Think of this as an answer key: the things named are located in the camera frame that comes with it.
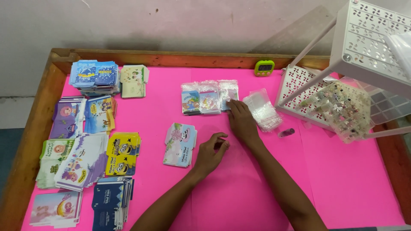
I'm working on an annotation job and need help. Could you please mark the bagged pink envelope packets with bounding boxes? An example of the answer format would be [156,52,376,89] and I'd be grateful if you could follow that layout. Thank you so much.
[218,80,240,111]

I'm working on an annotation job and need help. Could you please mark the bagged blue envelope packets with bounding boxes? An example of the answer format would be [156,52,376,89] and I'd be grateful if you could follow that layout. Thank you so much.
[181,83,201,116]

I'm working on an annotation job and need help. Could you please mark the person's right hand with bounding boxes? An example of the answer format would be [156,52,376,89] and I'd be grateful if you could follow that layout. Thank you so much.
[227,99,261,145]

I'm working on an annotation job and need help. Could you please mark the green digital timer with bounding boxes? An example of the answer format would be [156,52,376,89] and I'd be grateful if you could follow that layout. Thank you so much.
[254,60,275,77]

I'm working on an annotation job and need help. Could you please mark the stack of yellow cartoon envelopes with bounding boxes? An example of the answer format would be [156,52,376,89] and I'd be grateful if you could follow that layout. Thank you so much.
[105,132,142,176]

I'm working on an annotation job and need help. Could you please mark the wooden table frame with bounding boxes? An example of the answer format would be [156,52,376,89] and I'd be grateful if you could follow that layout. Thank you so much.
[0,48,411,231]

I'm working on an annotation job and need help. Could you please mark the white plastic rack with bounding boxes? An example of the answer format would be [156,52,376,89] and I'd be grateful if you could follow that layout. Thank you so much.
[274,0,411,140]

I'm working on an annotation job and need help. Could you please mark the clear empty compartment box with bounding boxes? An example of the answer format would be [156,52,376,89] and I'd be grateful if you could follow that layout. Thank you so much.
[340,76,411,126]

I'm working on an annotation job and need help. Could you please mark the stack of navy envelopes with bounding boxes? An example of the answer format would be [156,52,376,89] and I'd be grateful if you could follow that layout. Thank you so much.
[91,176,135,231]

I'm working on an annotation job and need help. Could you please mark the stack of white purple envelopes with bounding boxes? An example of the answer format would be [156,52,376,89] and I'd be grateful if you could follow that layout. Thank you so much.
[54,133,110,192]

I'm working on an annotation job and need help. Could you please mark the clear bead organizer box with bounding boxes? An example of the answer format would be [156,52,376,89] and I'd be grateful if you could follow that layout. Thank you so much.
[297,80,375,144]

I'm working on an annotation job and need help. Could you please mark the stack of blue shark envelopes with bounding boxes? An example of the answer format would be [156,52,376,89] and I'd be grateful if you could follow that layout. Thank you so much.
[69,60,120,97]

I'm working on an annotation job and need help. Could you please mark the person's left hand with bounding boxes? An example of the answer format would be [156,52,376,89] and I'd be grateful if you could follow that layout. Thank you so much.
[193,132,231,181]

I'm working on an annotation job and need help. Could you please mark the stack of cream envelopes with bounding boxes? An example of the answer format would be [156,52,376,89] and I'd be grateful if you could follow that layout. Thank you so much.
[120,65,150,99]

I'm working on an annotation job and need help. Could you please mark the stack of pastel panda envelopes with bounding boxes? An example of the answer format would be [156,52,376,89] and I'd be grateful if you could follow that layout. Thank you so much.
[163,123,198,168]

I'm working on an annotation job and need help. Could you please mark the bagged pastel envelope packets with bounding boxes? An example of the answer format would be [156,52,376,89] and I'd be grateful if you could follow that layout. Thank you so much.
[198,80,222,115]

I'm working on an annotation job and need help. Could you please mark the pile of clear plastic bags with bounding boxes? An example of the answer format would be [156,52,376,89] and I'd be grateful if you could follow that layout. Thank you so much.
[242,88,284,132]

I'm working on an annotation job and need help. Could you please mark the stack of blue camel envelopes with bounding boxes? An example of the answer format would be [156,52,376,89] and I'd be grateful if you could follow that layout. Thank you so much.
[84,95,118,135]

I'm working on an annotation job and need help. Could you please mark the pink paper sheet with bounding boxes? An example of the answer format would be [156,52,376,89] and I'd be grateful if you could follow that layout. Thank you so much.
[297,72,406,229]
[190,67,317,231]
[21,66,193,231]

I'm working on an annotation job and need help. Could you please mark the stack of green envelopes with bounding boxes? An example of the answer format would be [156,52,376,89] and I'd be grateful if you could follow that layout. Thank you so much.
[36,139,75,189]

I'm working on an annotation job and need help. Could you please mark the clear plastic bag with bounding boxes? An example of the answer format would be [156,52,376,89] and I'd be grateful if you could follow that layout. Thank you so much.
[384,32,411,81]

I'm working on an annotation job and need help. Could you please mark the stack of pink cloud envelopes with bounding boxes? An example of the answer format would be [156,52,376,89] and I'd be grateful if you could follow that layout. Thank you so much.
[29,190,83,229]

